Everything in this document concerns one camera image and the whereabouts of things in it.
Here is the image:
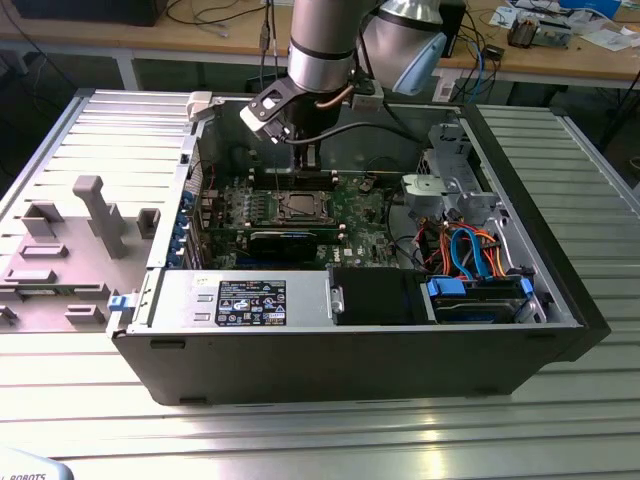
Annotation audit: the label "CPU socket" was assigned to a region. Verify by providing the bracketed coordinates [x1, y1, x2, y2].
[277, 189, 337, 224]

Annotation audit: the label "copper CPU cooler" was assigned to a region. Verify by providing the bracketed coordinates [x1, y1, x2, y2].
[507, 14, 540, 50]

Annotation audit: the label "grey case latch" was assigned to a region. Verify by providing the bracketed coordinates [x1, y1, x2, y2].
[185, 91, 217, 124]

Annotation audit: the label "black graphics card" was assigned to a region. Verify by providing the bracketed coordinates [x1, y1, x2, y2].
[202, 225, 345, 265]

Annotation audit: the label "wooden workbench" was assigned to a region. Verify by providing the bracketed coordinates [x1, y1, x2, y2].
[0, 0, 640, 94]

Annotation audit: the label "green motherboard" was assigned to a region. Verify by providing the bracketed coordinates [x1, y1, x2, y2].
[197, 172, 401, 274]

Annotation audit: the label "tall black box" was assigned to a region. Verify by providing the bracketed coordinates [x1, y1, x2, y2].
[444, 1, 467, 59]

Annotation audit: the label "silver metal drive cage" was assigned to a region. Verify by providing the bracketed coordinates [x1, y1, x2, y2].
[399, 119, 514, 241]

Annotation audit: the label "black plastic shroud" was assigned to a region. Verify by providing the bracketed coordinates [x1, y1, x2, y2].
[327, 266, 426, 326]

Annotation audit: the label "black power supply label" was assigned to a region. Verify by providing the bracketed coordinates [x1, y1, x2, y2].
[214, 279, 288, 329]

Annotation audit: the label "blue disk carrier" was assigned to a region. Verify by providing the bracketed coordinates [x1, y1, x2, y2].
[423, 276, 534, 322]

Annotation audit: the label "white card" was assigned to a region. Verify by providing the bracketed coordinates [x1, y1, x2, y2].
[492, 4, 522, 27]

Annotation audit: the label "silver power supply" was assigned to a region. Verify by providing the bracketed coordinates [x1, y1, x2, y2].
[127, 269, 335, 335]

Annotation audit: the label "black PC case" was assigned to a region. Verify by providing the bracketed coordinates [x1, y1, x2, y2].
[106, 94, 612, 409]

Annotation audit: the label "hard disk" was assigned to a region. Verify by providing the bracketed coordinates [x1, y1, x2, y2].
[433, 294, 525, 324]

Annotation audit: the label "grey device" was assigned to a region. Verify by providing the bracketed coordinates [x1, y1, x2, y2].
[537, 18, 575, 50]

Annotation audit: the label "grey parts rack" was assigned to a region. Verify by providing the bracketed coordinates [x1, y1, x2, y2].
[0, 174, 161, 334]

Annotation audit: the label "blue box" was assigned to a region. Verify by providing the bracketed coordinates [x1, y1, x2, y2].
[558, 0, 624, 19]

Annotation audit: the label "white papers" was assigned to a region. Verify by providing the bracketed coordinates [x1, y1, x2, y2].
[579, 27, 639, 52]

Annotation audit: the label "green RAM stick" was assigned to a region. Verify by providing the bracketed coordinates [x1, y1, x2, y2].
[14, 284, 81, 296]

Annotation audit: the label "brown cable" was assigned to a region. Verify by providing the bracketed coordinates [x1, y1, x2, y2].
[317, 83, 357, 110]

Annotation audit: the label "black camera cable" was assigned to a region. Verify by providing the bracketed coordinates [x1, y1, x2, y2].
[284, 122, 434, 149]

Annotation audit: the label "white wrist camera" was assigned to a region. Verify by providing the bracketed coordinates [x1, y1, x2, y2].
[238, 78, 296, 146]

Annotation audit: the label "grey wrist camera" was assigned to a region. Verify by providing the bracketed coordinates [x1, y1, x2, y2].
[349, 79, 386, 112]

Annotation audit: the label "black wire loop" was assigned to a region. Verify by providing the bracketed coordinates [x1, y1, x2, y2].
[391, 233, 427, 274]

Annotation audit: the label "blue cable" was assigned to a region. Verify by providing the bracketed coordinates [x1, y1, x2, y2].
[473, 47, 497, 104]

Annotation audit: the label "red wire bundle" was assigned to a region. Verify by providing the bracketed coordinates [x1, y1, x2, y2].
[418, 219, 454, 274]

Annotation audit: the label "blue wire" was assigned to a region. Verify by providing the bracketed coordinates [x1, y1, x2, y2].
[449, 230, 477, 280]
[467, 224, 492, 281]

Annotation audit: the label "orange wire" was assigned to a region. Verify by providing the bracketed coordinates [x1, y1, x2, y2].
[474, 228, 507, 279]

